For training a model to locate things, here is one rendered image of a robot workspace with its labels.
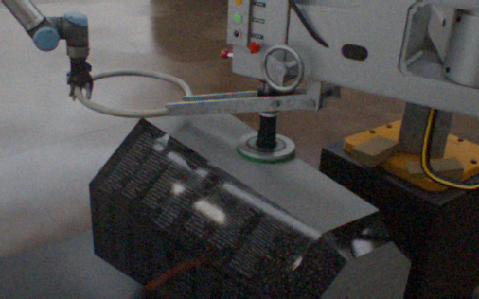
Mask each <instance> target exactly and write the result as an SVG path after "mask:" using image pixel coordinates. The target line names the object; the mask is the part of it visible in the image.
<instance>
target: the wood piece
mask: <svg viewBox="0 0 479 299"><path fill-rule="evenodd" d="M398 146H399V142H395V141H392V140H390V139H388V138H385V137H382V136H380V135H376V136H374V137H373V138H371V139H369V140H367V141H366V142H362V143H361V144H360V145H358V146H356V147H354V148H352V151H351V157H350V159H351V160H353V161H355V162H358V163H360V164H362V165H367V166H368V167H373V166H375V165H376V164H380V163H381V162H382V161H384V160H386V159H388V157H392V156H394V155H395V154H396V153H397V150H398Z"/></svg>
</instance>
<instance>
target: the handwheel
mask: <svg viewBox="0 0 479 299"><path fill-rule="evenodd" d="M278 50H283V51H286V52H289V53H291V54H292V55H293V57H294V61H292V62H286V61H281V62H279V61H278V60H277V59H275V58H274V57H273V56H271V54H272V53H273V52H276V51H278ZM268 60H270V61H271V63H272V64H273V65H274V66H275V73H276V74H278V84H276V83H275V82H274V81H272V80H271V77H270V76H269V74H268V71H267V61H268ZM297 65H298V76H297V79H296V81H294V82H293V84H292V85H289V86H286V87H285V86H284V80H285V75H286V74H289V73H290V71H291V68H293V67H294V66H297ZM261 71H262V74H263V78H264V80H265V81H266V82H267V83H268V84H269V85H270V86H271V88H273V89H276V90H277V91H279V92H290V91H292V90H293V89H296V88H297V87H298V86H299V85H300V84H301V81H302V79H303V77H304V72H305V68H304V63H303V61H302V60H301V58H300V54H299V53H298V52H296V51H295V50H294V49H293V48H292V47H291V46H289V45H286V44H275V45H272V46H271V47H270V48H269V49H268V50H267V51H266V52H265V53H264V54H263V59H262V62H261Z"/></svg>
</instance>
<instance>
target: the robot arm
mask: <svg viewBox="0 0 479 299"><path fill-rule="evenodd" d="M0 2H2V3H3V4H4V6H5V8H6V9H8V10H9V12H10V13H11V15H13V17H14V18H15V19H16V20H17V22H18V23H19V24H20V25H21V26H22V27H23V28H24V31H25V32H26V33H27V35H29V37H30V39H31V40H32V41H33V43H34V44H35V45H36V46H35V47H37V48H38V49H40V50H42V51H44V52H48V51H52V50H54V49H55V48H57V46H58V45H59V42H60V40H65V41H66V55H68V56H69V60H70V69H69V70H68V73H67V80H68V82H67V85H68V84H69V86H70V91H69V96H70V97H72V98H73V100H74V102H75V99H76V96H75V87H76V85H78V86H79V87H81V86H83V87H84V89H85V90H86V92H85V96H86V97H88V99H91V97H92V93H93V89H94V80H93V78H92V75H89V72H91V71H92V65H91V64H89V62H86V60H87V59H88V58H87V56H89V50H90V47H89V24H88V18H87V16H86V15H84V14H83V13H80V12H67V13H65V14H64V15H63V16H44V15H43V14H42V13H41V12H40V11H39V9H38V8H37V7H36V6H35V4H34V3H33V2H32V1H31V0H0Z"/></svg>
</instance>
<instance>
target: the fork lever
mask: <svg viewBox="0 0 479 299"><path fill-rule="evenodd" d="M292 92H293V95H290V96H278V97H257V91H247V92H236V93H225V94H216V95H204V96H195V97H182V99H183V101H185V102H186V103H173V104H165V105H166V108H167V109H168V110H169V115H167V116H181V115H197V114H228V113H244V112H275V111H291V110H307V109H305V101H306V93H307V87H300V88H296V89H293V90H292ZM339 98H341V97H340V91H339V85H335V84H331V85H323V88H322V95H321V102H320V109H323V108H327V102H326V100H329V99H339ZM306 104H307V107H308V108H309V109H312V108H314V107H315V100H313V99H311V98H309V100H308V101H307V102H306Z"/></svg>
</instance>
